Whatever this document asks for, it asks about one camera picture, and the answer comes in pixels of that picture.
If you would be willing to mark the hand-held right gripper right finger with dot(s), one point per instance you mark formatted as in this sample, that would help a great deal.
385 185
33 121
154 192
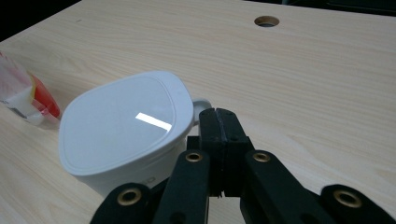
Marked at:
233 146

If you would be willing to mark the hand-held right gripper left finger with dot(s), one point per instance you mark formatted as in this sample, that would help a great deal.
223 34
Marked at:
211 140

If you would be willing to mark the white container lid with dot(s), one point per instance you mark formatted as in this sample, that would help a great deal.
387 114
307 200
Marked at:
118 124

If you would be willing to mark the clear red white plastic bag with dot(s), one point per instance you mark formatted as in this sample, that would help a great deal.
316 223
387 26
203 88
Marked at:
18 93

